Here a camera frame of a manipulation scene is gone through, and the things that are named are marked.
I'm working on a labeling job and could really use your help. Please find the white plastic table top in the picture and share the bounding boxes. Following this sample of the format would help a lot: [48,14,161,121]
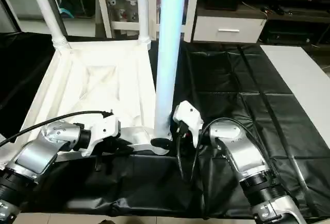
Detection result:
[0,38,172,164]

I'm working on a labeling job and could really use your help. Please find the white plastic table leg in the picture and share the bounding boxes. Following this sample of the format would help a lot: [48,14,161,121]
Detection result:
[152,0,192,142]
[136,0,152,51]
[25,0,72,54]

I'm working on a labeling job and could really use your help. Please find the black work mat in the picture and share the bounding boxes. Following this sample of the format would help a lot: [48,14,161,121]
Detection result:
[0,30,330,221]

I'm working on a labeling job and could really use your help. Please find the white drawer cabinet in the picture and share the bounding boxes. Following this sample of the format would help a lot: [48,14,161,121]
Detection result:
[192,9,268,44]

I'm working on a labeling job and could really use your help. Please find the white glass door cabinet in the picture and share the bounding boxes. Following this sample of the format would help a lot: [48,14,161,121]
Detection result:
[94,0,202,43]

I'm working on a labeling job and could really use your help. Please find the white flat board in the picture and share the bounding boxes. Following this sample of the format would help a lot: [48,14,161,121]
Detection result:
[259,44,330,147]

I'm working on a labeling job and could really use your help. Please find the grey pole stand blue brackets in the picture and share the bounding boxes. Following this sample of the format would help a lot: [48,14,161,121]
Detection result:
[45,0,75,36]

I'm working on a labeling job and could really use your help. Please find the black storage unit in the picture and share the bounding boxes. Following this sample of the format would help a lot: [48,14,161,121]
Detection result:
[55,0,95,19]

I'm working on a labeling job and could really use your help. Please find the black low desk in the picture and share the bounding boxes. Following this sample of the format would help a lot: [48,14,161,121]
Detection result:
[241,0,330,46]

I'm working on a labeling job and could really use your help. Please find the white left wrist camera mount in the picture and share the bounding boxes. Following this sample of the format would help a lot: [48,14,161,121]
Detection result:
[81,114,122,158]

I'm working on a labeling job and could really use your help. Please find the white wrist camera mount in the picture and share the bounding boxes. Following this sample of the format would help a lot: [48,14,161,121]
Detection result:
[172,100,203,149]
[81,114,122,158]

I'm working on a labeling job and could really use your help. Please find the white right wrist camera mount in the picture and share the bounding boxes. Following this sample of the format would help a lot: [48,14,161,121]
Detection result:
[172,100,203,149]

